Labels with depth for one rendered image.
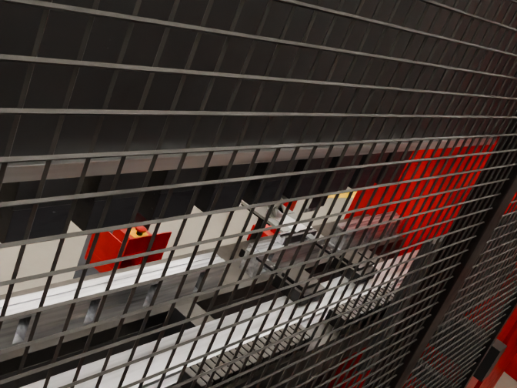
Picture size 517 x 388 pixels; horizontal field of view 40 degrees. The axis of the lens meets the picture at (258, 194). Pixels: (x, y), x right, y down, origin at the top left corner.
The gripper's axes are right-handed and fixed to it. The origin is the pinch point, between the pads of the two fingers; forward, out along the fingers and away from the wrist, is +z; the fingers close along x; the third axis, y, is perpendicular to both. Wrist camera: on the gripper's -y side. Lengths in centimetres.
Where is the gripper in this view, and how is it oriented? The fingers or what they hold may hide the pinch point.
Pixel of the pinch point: (276, 212)
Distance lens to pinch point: 250.8
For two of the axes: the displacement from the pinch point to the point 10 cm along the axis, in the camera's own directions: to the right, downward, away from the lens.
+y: 8.6, -1.8, -4.7
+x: 4.4, -1.8, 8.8
